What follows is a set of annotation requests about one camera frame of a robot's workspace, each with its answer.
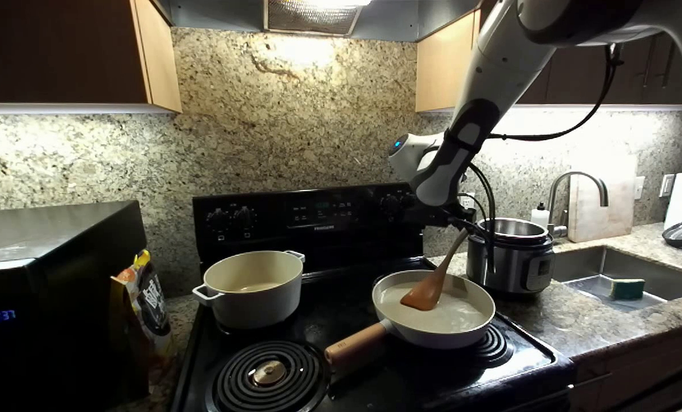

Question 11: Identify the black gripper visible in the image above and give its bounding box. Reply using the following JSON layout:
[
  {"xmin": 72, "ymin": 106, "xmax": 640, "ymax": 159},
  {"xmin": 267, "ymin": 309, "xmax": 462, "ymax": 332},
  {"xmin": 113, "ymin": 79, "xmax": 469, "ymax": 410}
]
[{"xmin": 434, "ymin": 195, "xmax": 482, "ymax": 243}]

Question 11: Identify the wooden spatula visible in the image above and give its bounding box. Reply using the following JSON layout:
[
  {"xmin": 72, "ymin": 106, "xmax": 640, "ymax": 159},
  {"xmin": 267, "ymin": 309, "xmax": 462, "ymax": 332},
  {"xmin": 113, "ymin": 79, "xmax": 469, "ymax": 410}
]
[{"xmin": 399, "ymin": 228, "xmax": 471, "ymax": 312}]

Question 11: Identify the stainless steel pressure cooker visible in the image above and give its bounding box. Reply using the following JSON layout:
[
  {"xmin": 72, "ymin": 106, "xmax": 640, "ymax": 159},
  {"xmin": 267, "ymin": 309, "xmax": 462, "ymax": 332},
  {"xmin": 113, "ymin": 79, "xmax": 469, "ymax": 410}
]
[{"xmin": 462, "ymin": 214, "xmax": 559, "ymax": 298}]

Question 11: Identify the small soap bottle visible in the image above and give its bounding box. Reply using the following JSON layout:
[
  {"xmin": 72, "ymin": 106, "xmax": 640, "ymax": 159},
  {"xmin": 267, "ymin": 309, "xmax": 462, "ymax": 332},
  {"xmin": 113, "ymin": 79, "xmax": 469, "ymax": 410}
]
[{"xmin": 529, "ymin": 199, "xmax": 555, "ymax": 231}]

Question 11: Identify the black coil burner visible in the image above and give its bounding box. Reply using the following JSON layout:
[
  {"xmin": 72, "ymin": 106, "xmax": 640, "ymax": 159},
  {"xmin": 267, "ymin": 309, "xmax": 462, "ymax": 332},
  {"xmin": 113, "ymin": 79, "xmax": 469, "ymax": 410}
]
[
  {"xmin": 462, "ymin": 323, "xmax": 516, "ymax": 369},
  {"xmin": 210, "ymin": 339, "xmax": 329, "ymax": 412}
]

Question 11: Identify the chrome faucet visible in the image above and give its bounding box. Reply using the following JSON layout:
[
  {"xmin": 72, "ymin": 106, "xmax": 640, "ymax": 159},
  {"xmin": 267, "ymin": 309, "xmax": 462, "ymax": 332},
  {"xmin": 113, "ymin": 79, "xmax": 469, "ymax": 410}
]
[{"xmin": 548, "ymin": 168, "xmax": 611, "ymax": 240}]

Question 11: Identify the white cutting board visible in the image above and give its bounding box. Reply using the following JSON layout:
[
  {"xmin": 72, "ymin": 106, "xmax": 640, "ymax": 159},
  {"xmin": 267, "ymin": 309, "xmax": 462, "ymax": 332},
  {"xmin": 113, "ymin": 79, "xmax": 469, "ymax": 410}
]
[{"xmin": 567, "ymin": 155, "xmax": 638, "ymax": 243}]

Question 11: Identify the black electric stove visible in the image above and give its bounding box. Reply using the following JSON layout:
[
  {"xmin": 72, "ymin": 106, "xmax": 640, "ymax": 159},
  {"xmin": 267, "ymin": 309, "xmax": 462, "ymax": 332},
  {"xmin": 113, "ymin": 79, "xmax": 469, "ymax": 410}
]
[{"xmin": 168, "ymin": 181, "xmax": 576, "ymax": 412}]

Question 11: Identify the dark wooden upper cabinet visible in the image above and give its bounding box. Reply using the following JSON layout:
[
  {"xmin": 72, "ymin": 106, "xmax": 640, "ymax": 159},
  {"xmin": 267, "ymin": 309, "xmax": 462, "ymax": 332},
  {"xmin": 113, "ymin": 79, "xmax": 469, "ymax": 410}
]
[
  {"xmin": 0, "ymin": 0, "xmax": 184, "ymax": 117},
  {"xmin": 414, "ymin": 0, "xmax": 682, "ymax": 114}
]

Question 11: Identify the green sponge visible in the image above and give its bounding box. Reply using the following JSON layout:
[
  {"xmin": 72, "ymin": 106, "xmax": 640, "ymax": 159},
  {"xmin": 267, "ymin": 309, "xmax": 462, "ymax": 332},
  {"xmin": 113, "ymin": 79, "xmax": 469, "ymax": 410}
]
[{"xmin": 611, "ymin": 277, "xmax": 648, "ymax": 302}]

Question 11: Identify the stainless steel sink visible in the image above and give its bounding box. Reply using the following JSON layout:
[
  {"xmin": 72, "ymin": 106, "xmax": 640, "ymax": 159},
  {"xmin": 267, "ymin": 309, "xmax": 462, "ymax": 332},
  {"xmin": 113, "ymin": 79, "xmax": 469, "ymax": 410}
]
[{"xmin": 549, "ymin": 244, "xmax": 682, "ymax": 310}]

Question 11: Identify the steel range hood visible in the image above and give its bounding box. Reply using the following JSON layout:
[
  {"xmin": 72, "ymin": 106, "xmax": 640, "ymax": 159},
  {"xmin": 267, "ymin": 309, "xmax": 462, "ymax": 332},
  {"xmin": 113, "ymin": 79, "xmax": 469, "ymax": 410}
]
[{"xmin": 154, "ymin": 0, "xmax": 486, "ymax": 46}]

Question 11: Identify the dark snack bag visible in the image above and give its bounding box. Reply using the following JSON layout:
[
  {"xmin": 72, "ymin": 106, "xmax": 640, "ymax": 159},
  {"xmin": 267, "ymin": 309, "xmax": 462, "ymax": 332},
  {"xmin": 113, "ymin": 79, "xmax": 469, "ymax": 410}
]
[{"xmin": 108, "ymin": 246, "xmax": 175, "ymax": 362}]

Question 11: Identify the black microwave oven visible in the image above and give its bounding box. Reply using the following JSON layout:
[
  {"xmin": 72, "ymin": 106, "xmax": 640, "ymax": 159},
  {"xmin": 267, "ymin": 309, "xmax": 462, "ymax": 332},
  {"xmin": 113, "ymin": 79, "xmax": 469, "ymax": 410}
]
[{"xmin": 0, "ymin": 199, "xmax": 152, "ymax": 412}]

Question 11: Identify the cream frying pan wooden handle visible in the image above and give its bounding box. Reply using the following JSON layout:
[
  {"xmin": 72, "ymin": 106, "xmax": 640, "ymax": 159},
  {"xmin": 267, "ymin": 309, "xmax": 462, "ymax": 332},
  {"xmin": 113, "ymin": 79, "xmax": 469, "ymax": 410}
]
[{"xmin": 323, "ymin": 268, "xmax": 498, "ymax": 365}]

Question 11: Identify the cream pot with handles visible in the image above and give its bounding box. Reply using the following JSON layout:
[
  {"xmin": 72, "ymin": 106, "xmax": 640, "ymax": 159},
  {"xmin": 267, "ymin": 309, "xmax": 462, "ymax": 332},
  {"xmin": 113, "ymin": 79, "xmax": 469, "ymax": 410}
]
[{"xmin": 191, "ymin": 246, "xmax": 307, "ymax": 332}]

